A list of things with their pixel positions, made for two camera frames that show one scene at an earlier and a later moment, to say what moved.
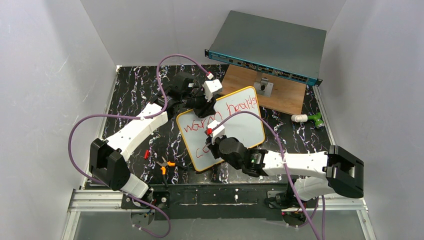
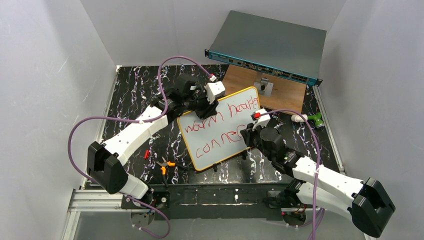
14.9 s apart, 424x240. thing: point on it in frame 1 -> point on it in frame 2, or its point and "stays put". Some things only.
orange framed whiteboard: (241, 114) stays put
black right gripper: (214, 149) -> (249, 135)
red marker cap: (146, 156) stays put
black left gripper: (203, 108) stays put
